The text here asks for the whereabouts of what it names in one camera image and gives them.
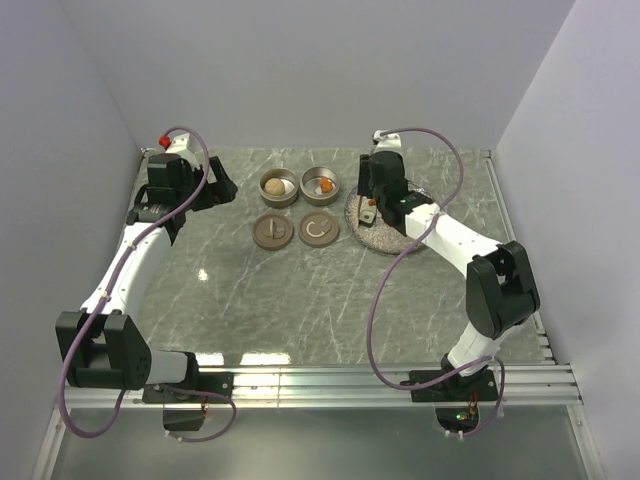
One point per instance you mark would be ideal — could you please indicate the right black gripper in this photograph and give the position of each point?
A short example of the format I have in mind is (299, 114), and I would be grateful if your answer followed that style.
(363, 176)

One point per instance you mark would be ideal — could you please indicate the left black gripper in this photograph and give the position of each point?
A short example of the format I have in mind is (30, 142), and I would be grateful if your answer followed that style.
(221, 190)

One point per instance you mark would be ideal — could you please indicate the metal tongs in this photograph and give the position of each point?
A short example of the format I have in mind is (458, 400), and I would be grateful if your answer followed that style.
(362, 204)

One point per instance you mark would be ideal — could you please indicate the beige steamed bun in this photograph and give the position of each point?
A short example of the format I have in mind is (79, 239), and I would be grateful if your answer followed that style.
(275, 187)

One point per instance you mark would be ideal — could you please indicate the orange fried nugget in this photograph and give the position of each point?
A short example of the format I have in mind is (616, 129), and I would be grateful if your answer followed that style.
(326, 185)

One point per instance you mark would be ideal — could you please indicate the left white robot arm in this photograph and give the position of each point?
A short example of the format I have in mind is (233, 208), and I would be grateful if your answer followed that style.
(100, 343)

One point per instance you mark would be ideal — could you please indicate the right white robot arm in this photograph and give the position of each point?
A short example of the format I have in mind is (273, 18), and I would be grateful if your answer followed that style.
(500, 290)

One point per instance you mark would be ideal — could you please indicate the left steel lunch container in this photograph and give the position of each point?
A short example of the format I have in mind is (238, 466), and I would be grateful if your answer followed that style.
(292, 188)

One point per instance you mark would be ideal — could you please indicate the steel lunch container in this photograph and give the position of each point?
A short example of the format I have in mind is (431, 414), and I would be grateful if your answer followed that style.
(292, 188)
(310, 181)

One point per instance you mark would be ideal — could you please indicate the right steel lunch container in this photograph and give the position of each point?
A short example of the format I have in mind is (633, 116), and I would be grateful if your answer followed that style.
(310, 181)

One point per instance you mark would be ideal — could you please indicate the speckled ceramic plate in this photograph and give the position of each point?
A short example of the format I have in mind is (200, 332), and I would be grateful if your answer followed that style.
(381, 238)

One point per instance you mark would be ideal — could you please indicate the left brown lid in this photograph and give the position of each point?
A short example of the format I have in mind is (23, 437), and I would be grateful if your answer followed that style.
(272, 232)

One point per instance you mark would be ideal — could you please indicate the brown lid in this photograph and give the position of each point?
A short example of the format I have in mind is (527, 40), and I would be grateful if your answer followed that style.
(318, 229)
(272, 232)

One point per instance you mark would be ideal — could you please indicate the right brown lid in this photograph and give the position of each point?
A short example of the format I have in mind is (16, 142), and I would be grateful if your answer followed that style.
(318, 229)

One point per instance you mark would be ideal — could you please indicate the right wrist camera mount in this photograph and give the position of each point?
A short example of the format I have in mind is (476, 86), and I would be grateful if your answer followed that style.
(383, 141)

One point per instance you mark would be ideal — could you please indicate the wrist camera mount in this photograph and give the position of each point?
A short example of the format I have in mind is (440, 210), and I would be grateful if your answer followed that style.
(183, 146)
(383, 141)

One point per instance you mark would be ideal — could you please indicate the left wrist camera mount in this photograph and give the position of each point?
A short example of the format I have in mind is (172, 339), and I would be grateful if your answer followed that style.
(183, 146)

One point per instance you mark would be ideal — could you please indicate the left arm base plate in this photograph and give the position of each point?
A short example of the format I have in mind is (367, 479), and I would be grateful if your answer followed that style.
(206, 388)

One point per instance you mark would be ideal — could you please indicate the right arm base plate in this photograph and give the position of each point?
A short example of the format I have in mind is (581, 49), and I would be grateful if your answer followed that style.
(481, 386)

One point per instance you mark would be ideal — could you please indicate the aluminium rail frame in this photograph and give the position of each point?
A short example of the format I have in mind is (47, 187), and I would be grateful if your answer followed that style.
(290, 328)

